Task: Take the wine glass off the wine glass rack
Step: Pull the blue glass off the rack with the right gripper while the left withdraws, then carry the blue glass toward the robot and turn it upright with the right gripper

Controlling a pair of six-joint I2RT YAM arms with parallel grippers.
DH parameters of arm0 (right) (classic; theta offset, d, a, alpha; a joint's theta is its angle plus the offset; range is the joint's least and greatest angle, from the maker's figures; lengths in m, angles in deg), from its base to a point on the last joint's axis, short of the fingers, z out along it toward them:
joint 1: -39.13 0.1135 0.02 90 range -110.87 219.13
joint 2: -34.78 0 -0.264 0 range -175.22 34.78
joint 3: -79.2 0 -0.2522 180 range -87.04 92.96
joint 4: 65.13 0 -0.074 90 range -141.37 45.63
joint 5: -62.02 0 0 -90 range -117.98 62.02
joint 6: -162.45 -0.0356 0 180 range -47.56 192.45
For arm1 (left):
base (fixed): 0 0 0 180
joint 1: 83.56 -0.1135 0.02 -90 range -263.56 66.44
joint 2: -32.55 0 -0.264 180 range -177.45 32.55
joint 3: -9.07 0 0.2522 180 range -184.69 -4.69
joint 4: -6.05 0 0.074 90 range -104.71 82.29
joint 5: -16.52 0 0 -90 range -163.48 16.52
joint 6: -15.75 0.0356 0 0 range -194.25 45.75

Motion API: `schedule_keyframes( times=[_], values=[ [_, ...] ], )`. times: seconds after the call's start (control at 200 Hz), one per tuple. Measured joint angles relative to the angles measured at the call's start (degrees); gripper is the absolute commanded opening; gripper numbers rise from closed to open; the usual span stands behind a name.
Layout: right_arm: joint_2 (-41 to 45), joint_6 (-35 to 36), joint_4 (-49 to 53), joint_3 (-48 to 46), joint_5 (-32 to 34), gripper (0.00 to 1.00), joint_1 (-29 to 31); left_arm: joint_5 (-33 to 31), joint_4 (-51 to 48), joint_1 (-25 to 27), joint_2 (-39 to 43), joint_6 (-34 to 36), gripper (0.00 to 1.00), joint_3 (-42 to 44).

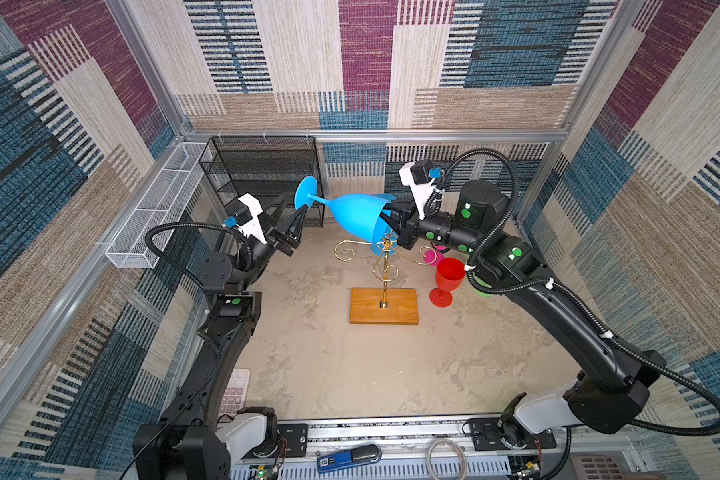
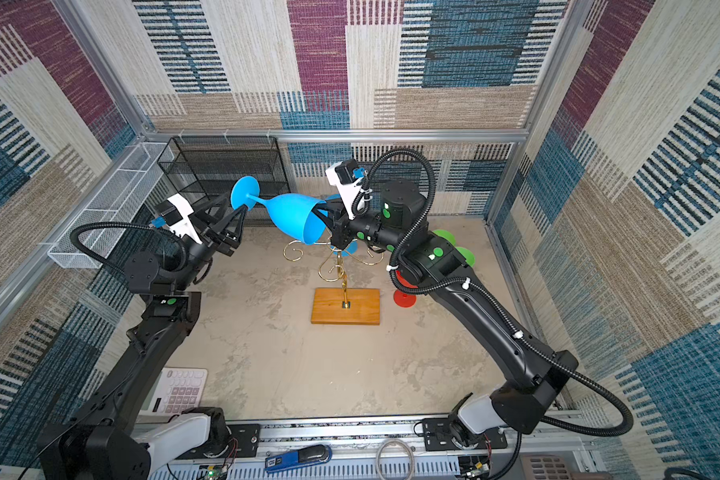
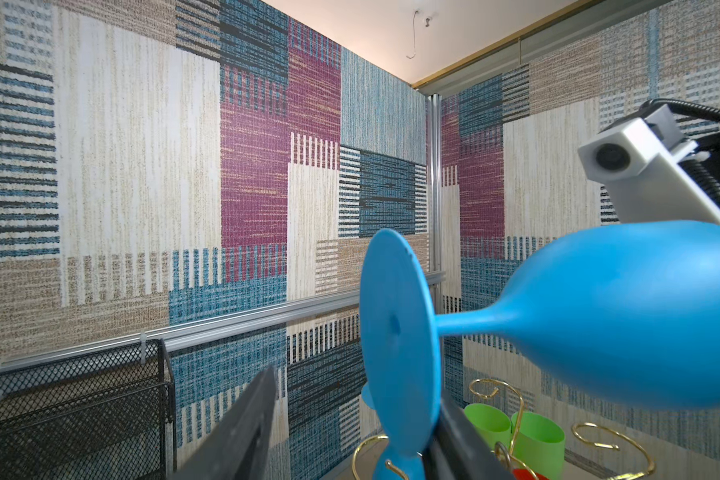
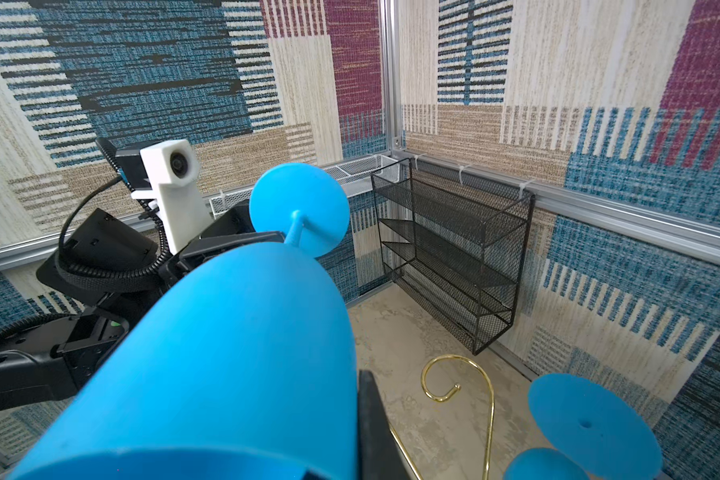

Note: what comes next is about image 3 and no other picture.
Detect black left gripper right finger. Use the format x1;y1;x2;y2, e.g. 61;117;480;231
422;393;514;480

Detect gold wire glass rack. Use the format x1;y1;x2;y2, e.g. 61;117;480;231
350;377;658;480

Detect green wine glass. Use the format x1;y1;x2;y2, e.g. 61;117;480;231
464;403;512;449
513;411;566;480

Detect red wine glass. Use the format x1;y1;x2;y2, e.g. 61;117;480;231
512;468;548;480

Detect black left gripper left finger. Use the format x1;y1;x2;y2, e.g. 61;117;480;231
172;366;277;479

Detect black mesh shelf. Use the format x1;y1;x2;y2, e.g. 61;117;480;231
0;340;177;479

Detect blue wine glass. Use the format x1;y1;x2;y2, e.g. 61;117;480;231
359;221;720;455
361;383;427;480

